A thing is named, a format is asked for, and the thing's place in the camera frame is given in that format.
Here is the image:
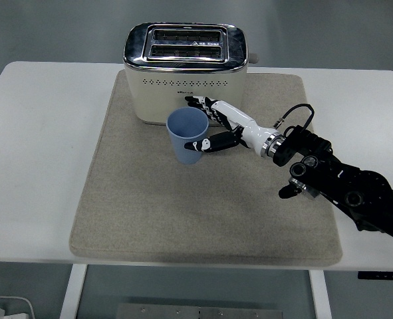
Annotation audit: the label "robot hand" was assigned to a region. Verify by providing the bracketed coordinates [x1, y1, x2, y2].
[184, 95, 274, 157]

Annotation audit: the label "blue plastic cup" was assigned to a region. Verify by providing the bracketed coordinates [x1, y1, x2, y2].
[166, 107, 210, 165]

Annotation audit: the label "beige fabric mat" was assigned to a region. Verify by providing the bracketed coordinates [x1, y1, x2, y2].
[68, 71, 344, 266]

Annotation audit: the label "cream and chrome toaster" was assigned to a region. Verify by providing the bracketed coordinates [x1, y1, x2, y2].
[121, 22, 260, 128]

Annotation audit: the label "white table leg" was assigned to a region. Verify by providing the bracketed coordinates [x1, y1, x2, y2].
[59, 265, 88, 319]
[309, 270, 332, 319]

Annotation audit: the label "grey metal plate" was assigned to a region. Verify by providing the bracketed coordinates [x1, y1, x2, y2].
[116, 302, 283, 319]

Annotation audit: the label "black table control panel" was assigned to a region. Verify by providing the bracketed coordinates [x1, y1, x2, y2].
[358, 271, 393, 280]

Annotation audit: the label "white tray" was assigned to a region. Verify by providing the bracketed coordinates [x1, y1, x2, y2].
[0, 296, 36, 319]

